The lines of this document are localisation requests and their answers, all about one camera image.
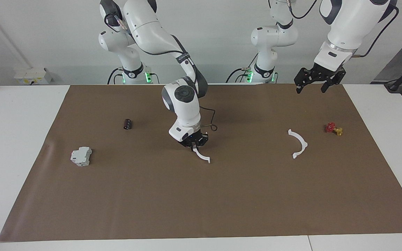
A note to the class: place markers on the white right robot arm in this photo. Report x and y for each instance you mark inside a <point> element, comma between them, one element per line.
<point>183,97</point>

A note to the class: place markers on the brown table mat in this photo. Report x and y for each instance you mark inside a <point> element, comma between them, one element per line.
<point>201,198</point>

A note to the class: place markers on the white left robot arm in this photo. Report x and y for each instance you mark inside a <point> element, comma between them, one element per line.
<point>344,24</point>

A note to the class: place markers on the white power strip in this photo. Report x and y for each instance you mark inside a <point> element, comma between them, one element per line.
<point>33,76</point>

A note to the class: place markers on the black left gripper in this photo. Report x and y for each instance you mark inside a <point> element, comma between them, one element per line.
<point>319,74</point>

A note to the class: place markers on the black cylindrical capacitor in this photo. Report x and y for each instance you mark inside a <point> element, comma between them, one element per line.
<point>128,124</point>

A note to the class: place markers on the red and yellow valve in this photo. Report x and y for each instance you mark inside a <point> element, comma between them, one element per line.
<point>330,127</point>

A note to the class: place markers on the grey circuit breaker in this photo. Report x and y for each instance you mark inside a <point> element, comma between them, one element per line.
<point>81,156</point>

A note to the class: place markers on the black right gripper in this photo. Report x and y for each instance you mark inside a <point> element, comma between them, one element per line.
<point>195,137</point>

